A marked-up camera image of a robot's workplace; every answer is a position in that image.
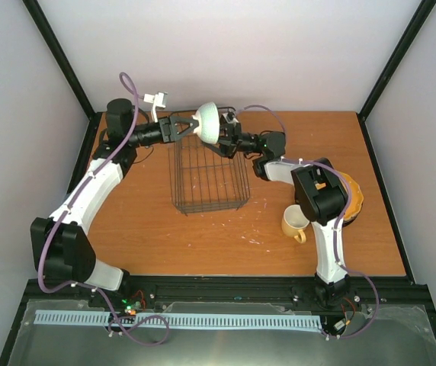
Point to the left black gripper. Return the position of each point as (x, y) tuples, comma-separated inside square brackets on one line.
[(166, 123)]

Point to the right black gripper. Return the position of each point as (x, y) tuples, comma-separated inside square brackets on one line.
[(229, 144)]

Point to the light green ceramic bowl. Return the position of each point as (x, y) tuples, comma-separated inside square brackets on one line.
[(208, 123)]

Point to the grey wire dish rack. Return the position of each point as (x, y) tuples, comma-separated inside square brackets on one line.
[(201, 181)]

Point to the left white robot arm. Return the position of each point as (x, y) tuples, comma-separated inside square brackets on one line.
[(63, 255)]

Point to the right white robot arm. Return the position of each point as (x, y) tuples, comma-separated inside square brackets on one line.
[(321, 192)]

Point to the yellow ceramic mug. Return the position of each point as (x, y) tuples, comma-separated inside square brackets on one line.
[(294, 222)]

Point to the black striped plate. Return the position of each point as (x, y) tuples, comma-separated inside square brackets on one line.
[(348, 220)]

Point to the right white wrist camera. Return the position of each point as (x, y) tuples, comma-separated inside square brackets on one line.
[(228, 117)]

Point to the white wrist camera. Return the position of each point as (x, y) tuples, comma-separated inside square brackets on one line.
[(158, 101), (228, 117)]

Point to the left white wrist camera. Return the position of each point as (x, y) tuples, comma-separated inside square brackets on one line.
[(158, 101)]

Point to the black aluminium frame rail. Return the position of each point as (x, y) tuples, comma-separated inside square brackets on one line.
[(291, 293)]

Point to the left black frame post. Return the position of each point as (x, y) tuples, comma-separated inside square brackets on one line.
[(47, 33)]

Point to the black frame post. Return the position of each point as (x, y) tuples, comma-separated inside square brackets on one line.
[(420, 16), (47, 33)]

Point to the light blue slotted cable duct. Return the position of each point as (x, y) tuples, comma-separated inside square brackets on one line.
[(181, 321)]

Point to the right black frame post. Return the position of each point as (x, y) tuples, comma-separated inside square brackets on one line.
[(420, 16)]

